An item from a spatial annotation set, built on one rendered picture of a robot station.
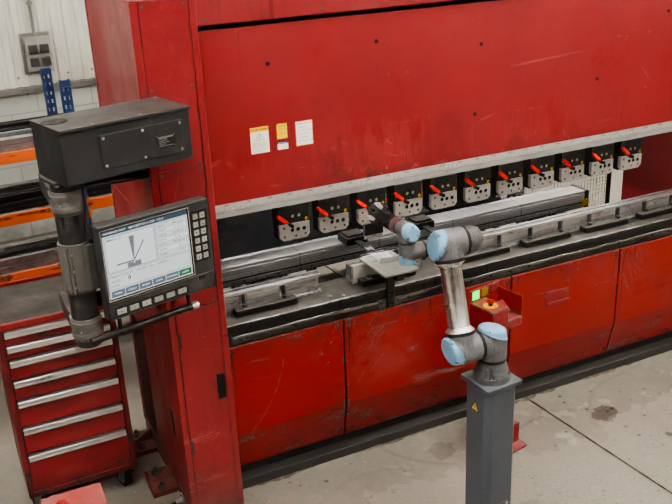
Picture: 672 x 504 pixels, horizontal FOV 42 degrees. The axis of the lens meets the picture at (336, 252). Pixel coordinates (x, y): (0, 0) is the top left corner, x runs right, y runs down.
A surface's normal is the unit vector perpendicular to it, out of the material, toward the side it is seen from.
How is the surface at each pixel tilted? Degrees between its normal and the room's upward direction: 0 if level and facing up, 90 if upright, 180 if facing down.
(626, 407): 0
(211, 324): 90
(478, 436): 90
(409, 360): 90
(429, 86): 90
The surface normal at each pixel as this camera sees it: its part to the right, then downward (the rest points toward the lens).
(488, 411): -0.26, 0.37
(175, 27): 0.44, 0.32
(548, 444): -0.04, -0.93
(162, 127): 0.65, 0.26
